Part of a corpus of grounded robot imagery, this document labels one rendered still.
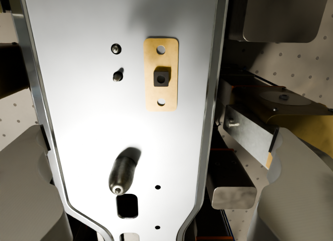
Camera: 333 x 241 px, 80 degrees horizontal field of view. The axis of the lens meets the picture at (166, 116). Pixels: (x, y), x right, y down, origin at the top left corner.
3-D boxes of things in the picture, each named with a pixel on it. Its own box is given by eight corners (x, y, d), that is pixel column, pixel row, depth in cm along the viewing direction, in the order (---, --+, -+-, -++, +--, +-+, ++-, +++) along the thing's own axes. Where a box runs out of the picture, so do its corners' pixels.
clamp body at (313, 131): (243, 87, 55) (356, 164, 23) (200, 87, 55) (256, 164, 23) (248, 63, 53) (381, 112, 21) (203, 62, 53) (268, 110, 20)
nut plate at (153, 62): (176, 110, 25) (177, 114, 24) (145, 110, 25) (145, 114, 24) (178, 38, 22) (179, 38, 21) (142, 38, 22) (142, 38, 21)
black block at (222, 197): (221, 130, 61) (269, 210, 33) (188, 130, 60) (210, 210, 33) (223, 114, 58) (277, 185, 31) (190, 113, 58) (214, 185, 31)
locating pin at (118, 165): (137, 168, 30) (131, 202, 24) (116, 168, 30) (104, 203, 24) (137, 150, 29) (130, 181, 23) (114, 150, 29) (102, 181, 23)
